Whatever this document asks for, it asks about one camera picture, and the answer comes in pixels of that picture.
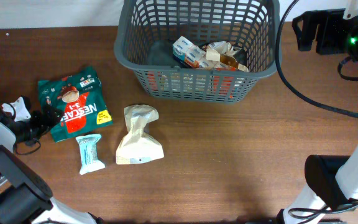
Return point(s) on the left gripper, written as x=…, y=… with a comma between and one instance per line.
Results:
x=46, y=124

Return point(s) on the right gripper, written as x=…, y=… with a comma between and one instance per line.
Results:
x=329, y=22

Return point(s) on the green Nescafe coffee bag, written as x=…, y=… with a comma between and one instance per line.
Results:
x=80, y=98

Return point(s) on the beige brown bag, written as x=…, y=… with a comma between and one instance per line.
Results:
x=227, y=55

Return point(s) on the orange biscuit package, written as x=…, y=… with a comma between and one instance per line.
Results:
x=185, y=86

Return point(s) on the white tissue multipack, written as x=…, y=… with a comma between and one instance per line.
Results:
x=191, y=54

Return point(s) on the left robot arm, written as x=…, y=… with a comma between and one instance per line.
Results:
x=24, y=196

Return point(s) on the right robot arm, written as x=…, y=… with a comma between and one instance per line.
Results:
x=331, y=181

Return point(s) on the small teal snack packet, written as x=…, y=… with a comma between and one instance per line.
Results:
x=88, y=153

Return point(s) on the beige paper pouch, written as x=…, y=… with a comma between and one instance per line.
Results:
x=137, y=146

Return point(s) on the grey plastic basket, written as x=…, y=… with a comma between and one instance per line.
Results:
x=148, y=29

